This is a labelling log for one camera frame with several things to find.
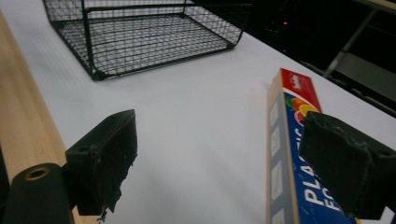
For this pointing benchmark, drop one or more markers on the blue plastic wrap box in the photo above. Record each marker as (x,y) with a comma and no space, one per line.
(291,186)

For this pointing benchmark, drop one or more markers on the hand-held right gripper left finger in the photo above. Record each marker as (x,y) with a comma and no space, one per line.
(102,161)

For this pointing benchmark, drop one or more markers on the wooden rolling pin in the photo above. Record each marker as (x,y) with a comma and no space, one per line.
(21,118)

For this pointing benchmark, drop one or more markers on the grey metal stand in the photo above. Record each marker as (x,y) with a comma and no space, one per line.
(358,62)

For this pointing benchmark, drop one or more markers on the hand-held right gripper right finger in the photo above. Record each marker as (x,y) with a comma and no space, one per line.
(345,161)

